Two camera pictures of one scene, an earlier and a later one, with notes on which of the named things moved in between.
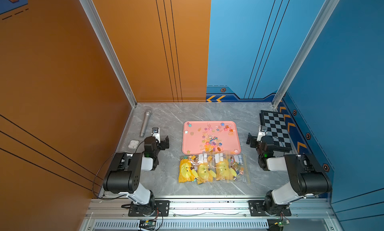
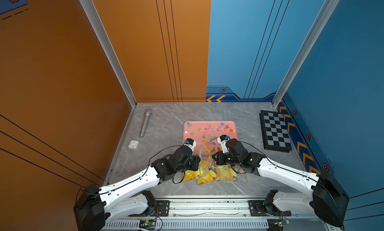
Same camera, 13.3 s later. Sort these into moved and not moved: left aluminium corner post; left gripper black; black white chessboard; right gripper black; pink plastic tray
Moved: right gripper black; left gripper black
Not moved: black white chessboard; left aluminium corner post; pink plastic tray
